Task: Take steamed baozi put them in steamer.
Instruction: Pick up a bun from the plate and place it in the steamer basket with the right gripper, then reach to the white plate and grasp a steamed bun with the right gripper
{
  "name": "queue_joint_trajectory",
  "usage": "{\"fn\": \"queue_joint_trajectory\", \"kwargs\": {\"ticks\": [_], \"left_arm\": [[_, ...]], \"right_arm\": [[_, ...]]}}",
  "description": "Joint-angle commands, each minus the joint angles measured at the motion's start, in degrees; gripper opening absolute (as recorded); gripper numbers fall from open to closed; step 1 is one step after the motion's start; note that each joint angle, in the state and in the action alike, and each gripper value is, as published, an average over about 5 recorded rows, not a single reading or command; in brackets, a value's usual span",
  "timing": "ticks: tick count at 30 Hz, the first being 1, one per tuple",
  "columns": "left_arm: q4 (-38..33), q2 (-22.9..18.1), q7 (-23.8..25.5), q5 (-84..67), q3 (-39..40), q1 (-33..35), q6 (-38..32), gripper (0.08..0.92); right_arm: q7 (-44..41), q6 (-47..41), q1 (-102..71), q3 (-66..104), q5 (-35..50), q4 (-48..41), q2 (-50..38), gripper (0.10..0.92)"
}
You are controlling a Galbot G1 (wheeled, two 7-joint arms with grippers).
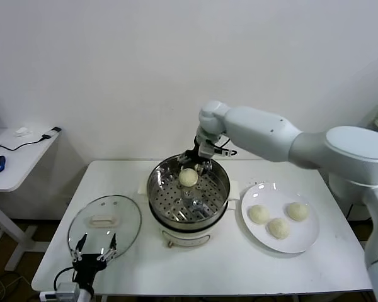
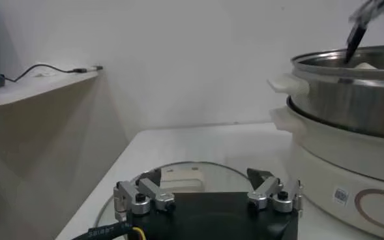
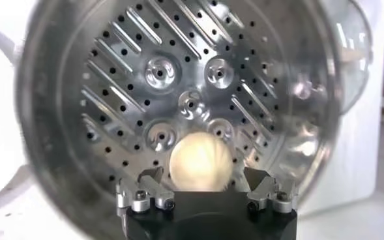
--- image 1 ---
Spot stainless steel steamer basket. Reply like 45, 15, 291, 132
137, 153, 240, 223

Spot black cable with plug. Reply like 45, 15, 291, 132
0, 126, 62, 152

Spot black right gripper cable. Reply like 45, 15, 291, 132
212, 135, 239, 158

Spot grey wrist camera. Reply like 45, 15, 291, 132
198, 140, 215, 158
56, 282, 79, 299

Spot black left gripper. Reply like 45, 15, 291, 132
71, 232, 118, 289

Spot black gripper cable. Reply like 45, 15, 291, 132
53, 266, 75, 290
212, 135, 239, 158

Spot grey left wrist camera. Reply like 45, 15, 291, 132
56, 282, 79, 299

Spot cream electric cooker pot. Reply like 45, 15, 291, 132
148, 199, 236, 250

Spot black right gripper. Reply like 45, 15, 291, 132
177, 137, 214, 176

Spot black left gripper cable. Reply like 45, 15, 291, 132
53, 266, 75, 290

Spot glass pot lid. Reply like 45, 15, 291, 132
67, 195, 142, 262

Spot white steamed baozi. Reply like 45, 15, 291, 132
178, 168, 198, 187
248, 204, 271, 225
267, 218, 291, 240
286, 202, 309, 222

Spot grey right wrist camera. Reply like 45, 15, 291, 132
198, 140, 215, 158

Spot white round plate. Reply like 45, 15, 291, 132
241, 182, 321, 254

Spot white side table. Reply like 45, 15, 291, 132
0, 128, 63, 273

